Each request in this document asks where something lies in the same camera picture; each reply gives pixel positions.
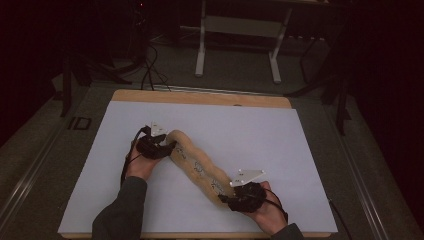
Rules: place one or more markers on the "white table mat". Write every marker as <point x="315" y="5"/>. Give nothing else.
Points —
<point x="250" y="133"/>

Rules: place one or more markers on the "metal floor rail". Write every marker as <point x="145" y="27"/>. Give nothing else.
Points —
<point x="30" y="170"/>
<point x="366" y="200"/>

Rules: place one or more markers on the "white metal stand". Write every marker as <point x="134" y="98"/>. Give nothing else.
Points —
<point x="201" y="50"/>

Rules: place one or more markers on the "person's right hand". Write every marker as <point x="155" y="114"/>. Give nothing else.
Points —
<point x="273" y="216"/>

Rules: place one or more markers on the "person's left hand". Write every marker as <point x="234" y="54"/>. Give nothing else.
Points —
<point x="140" y="166"/>

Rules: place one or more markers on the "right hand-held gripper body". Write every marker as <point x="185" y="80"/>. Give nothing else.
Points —
<point x="250" y="198"/>

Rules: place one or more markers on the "black tripod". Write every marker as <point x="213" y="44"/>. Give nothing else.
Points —
<point x="341" y="100"/>

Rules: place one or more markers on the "tan fleece pad black lining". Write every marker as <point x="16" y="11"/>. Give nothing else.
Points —
<point x="200" y="166"/>

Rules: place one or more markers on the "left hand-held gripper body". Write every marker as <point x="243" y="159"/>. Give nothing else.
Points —
<point x="150" y="148"/>

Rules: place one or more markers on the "dark equipment rack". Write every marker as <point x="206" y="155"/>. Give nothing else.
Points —
<point x="138" y="33"/>

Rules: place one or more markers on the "metal strip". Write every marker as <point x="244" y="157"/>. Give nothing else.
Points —
<point x="216" y="90"/>

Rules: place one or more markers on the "black metal stand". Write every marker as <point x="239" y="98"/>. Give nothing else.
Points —
<point x="66" y="93"/>

